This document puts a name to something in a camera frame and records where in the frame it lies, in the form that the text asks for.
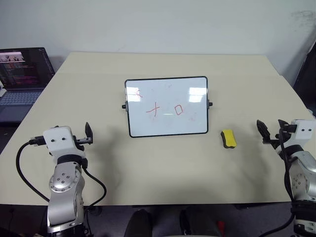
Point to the small red object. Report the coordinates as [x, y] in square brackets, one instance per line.
[221, 225]

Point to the narrow dark rounded shape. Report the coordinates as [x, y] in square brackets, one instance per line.
[138, 224]

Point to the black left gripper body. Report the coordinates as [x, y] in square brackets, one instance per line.
[82, 141]

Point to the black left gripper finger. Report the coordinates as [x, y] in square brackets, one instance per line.
[89, 130]

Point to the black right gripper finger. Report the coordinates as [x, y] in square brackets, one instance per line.
[264, 130]
[287, 126]

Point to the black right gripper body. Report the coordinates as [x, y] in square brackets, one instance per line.
[282, 138]

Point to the yellow and black whiteboard eraser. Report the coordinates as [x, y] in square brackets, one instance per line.
[230, 138]

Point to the white whiteboard with black frame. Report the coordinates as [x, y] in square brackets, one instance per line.
[168, 123]

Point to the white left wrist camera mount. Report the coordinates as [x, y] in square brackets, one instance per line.
[61, 143]

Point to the wide dark rounded shape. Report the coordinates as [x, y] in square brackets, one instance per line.
[197, 224]

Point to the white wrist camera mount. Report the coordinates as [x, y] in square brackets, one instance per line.
[61, 143]
[304, 132]

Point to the open dark laptop computer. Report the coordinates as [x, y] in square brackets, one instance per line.
[22, 74]

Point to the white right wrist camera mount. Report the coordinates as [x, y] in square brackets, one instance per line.
[304, 132]

